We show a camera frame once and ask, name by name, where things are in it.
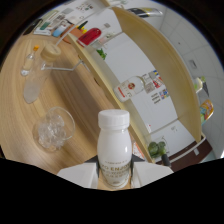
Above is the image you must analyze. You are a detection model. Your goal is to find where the white tray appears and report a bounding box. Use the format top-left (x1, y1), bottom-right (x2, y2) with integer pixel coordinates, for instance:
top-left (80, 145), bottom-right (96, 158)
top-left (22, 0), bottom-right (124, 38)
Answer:
top-left (33, 19), bottom-right (56, 36)

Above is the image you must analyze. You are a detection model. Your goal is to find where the clear glass with ice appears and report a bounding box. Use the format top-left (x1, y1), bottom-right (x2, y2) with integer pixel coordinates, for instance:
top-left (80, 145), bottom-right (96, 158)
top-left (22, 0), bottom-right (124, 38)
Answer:
top-left (32, 106), bottom-right (76, 153)

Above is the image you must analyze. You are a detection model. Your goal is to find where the clear bottle wooden cap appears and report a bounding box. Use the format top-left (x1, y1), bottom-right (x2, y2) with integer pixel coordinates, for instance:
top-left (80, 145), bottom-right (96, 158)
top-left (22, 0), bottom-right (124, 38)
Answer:
top-left (23, 44), bottom-right (63, 104)

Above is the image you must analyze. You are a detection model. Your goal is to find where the glass jar of limes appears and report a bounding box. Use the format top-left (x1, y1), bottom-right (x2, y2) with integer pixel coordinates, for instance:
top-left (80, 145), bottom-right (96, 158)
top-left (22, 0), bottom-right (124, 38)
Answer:
top-left (147, 140), bottom-right (168, 159)

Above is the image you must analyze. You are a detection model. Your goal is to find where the red poster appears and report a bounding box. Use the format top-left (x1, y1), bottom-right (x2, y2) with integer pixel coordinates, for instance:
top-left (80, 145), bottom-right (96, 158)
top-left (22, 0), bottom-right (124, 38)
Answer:
top-left (152, 78), bottom-right (165, 89)

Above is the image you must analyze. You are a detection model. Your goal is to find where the multicolour poster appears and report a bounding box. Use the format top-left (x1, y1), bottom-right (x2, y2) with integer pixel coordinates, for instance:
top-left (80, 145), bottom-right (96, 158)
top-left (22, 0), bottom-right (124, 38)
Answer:
top-left (159, 89), bottom-right (171, 100)

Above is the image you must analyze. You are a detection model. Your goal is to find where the black yellow snack bag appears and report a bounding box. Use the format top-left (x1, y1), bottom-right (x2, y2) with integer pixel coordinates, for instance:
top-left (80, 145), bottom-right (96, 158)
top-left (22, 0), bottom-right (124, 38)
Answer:
top-left (126, 7), bottom-right (164, 18)

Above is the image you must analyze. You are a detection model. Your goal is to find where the dark cylinder muddler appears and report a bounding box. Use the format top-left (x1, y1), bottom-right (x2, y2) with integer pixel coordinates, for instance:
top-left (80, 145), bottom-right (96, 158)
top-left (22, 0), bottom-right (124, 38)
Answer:
top-left (160, 153), bottom-right (172, 168)

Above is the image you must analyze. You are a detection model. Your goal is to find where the clear bottle green cap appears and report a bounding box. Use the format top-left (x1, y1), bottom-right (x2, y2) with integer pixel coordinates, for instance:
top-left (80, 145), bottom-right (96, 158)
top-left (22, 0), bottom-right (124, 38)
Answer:
top-left (193, 75), bottom-right (210, 98)

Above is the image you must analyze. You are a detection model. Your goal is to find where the blue yellow poster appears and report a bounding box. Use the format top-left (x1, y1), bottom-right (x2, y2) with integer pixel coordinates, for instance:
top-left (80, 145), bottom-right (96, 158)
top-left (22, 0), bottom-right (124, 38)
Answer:
top-left (149, 69), bottom-right (160, 80)

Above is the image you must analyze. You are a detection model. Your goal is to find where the black handbag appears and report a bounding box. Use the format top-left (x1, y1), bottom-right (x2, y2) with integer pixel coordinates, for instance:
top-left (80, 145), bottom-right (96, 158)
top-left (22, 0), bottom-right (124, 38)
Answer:
top-left (23, 18), bottom-right (44, 36)

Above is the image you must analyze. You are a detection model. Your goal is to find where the yellow green snack bag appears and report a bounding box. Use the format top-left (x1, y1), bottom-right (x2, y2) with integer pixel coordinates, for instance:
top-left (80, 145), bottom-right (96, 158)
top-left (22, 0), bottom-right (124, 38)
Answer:
top-left (199, 99), bottom-right (215, 125)

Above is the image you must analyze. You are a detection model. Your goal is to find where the green leafy plant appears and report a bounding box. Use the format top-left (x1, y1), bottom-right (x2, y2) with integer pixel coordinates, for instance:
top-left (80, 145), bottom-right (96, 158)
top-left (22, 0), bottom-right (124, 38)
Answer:
top-left (96, 48), bottom-right (108, 61)

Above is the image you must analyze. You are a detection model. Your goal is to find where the red liquid glass bottle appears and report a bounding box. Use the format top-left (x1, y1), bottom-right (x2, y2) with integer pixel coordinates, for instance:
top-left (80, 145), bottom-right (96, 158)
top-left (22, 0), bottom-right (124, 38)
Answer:
top-left (77, 22), bottom-right (112, 48)

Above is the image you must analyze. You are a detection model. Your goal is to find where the white milk bottle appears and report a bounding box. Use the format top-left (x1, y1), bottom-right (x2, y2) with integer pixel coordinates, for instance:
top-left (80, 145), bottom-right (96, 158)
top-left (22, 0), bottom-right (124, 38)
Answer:
top-left (96, 109), bottom-right (133, 189)

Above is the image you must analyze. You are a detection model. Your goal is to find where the white-framed wooden shelf rack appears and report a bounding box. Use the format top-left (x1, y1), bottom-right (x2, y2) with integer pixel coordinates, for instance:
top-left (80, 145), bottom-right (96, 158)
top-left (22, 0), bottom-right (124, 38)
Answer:
top-left (41, 0), bottom-right (204, 164)

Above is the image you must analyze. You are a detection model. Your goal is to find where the brown door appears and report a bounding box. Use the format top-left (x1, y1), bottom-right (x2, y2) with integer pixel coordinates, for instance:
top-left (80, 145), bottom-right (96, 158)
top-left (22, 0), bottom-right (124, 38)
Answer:
top-left (156, 136), bottom-right (214, 171)

